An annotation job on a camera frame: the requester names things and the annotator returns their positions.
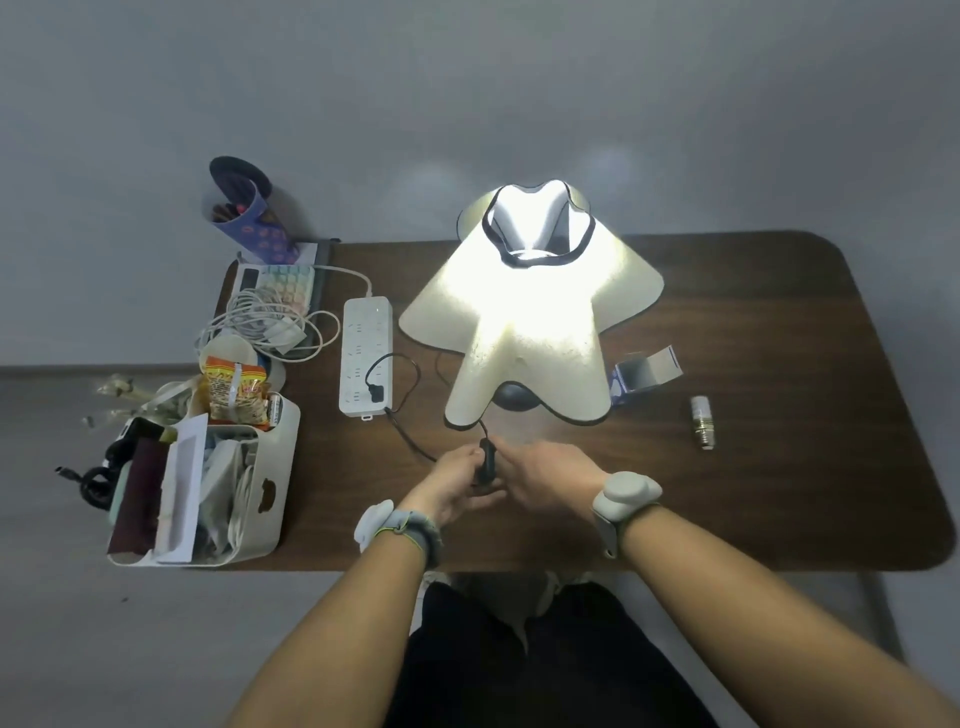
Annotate purple patterned pen holder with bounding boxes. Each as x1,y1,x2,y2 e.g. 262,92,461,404
202,156,300,265

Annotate open light bulb box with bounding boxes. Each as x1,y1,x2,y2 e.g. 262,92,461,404
611,345,685,407

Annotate white round cup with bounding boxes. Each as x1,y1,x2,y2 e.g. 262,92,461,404
198,333,258,376

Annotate white storage bin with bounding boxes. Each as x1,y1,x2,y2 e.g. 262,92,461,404
108,393,303,569

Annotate white envelope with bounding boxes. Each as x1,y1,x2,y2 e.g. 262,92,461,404
153,414,210,564

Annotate black flat case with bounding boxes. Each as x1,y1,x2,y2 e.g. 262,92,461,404
217,238,343,366

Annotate coiled white charger cable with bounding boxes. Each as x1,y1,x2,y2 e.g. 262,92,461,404
196,288,325,363

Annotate dark round lamp base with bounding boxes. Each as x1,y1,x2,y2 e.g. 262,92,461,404
491,381,548,413

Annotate grey table leg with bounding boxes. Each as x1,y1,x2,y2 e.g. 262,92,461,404
858,573,906,666

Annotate white light bulb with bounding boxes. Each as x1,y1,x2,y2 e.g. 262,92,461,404
690,395,717,451

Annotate orange snack packet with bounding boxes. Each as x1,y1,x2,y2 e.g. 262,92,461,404
202,356,272,431

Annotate white power strip cable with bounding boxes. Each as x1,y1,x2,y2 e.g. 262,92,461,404
311,262,375,301

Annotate cream wavy lamp shade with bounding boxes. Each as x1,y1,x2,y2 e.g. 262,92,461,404
397,178,666,430

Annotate clear plastic wrapper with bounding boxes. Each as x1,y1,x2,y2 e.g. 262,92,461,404
82,372,198,433

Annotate person's right forearm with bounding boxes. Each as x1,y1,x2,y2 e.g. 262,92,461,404
618,504,960,728

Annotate person's left forearm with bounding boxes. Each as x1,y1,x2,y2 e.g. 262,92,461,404
225,528,433,728

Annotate white wrist tracker grey band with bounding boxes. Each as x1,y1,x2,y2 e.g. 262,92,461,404
354,498,444,571
591,471,664,561

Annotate pastel keyboard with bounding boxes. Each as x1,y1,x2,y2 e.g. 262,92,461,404
231,262,317,318

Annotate black cable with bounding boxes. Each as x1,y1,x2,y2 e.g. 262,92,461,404
54,418,162,513

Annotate person's left hand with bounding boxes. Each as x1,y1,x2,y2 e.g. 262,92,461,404
397,444,511,531

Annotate white power strip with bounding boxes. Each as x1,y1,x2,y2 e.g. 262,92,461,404
338,296,395,420

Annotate dark red booklet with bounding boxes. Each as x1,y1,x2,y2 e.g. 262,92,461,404
108,437,171,557

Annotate black lamp cord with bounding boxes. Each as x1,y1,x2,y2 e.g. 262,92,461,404
365,351,493,466

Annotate person's right hand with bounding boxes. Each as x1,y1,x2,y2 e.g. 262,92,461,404
493,441,611,520

